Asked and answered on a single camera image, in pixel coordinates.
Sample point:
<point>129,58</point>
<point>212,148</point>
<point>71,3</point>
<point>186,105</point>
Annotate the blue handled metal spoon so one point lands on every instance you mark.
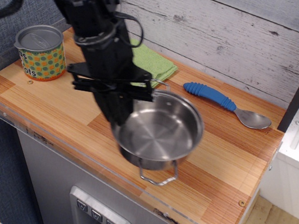
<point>247,118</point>

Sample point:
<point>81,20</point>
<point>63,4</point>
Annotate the toy fridge dispenser panel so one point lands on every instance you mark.
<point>88,210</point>

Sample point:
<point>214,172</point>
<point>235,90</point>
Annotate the patterned tin can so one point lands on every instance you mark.
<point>41,51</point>

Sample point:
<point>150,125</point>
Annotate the stainless steel pot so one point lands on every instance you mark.
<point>159,135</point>

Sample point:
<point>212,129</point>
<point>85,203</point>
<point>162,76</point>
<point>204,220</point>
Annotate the green folded towel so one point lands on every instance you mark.
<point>160,67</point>

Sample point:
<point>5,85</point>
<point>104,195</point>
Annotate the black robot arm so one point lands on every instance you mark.
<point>88,18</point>

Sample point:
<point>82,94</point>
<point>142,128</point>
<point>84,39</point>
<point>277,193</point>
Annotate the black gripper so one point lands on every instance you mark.
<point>109,69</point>

